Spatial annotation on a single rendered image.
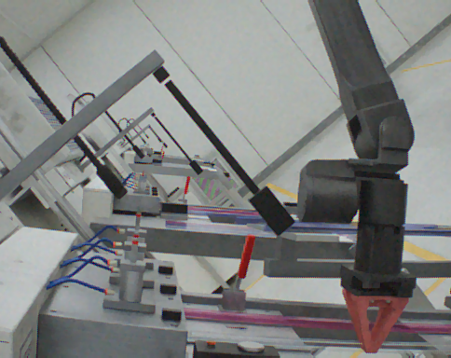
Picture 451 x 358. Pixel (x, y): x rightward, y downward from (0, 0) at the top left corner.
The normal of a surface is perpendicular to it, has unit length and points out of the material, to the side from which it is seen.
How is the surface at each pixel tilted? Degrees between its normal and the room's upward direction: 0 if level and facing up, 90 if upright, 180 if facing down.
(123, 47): 90
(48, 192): 90
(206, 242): 90
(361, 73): 68
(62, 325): 90
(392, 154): 79
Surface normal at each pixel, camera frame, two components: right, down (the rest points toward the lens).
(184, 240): 0.11, 0.07
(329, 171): 0.09, -0.18
